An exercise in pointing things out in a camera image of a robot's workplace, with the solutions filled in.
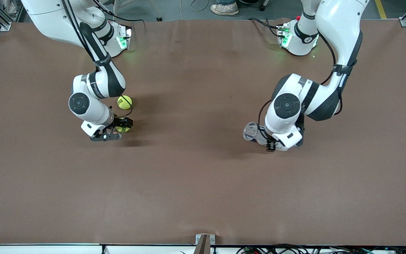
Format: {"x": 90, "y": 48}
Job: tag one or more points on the metal mount bracket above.
{"x": 213, "y": 240}

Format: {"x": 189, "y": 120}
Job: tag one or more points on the chair caster wheel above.
{"x": 263, "y": 5}

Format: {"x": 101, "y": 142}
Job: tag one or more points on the clear Wilson tennis ball can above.
{"x": 250, "y": 131}

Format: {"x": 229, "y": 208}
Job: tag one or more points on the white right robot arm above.
{"x": 95, "y": 109}

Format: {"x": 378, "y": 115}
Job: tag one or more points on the left base connector plate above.
{"x": 283, "y": 35}

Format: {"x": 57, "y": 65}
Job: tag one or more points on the base connector plate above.
{"x": 125, "y": 37}
{"x": 283, "y": 35}

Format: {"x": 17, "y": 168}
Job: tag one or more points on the grey sneaker shoe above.
{"x": 224, "y": 10}

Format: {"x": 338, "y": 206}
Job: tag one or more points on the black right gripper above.
{"x": 120, "y": 122}

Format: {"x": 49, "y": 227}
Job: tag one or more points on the white table edge rail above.
{"x": 48, "y": 249}

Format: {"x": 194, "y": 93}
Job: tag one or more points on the brown mount post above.
{"x": 203, "y": 247}

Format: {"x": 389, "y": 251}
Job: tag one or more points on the right base connector plate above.
{"x": 125, "y": 37}

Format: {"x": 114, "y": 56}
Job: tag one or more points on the brown table cover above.
{"x": 203, "y": 183}

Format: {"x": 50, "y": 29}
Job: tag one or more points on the yellow tennis ball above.
{"x": 123, "y": 101}
{"x": 122, "y": 129}

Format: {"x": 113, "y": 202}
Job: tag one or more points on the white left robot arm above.
{"x": 340, "y": 28}

